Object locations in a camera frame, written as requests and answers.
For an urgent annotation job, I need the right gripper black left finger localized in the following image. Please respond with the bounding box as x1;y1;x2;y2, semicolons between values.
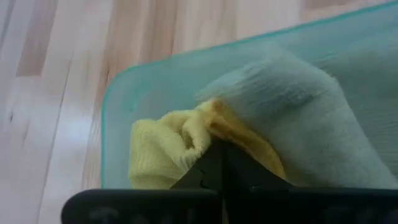
60;141;224;224

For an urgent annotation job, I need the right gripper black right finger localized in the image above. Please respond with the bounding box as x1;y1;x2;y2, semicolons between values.
222;141;398;224

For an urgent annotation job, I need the yellow microfiber towel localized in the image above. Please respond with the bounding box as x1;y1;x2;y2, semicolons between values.
127;98;287;190

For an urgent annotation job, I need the pale green microfiber towel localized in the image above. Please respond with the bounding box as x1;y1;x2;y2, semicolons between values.
195;43;398;190

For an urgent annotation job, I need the teal translucent plastic bin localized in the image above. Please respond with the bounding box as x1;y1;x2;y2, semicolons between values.
99;0;398;190

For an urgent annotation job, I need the light blue microfiber towel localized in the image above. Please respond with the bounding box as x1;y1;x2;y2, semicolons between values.
317;40;398;175

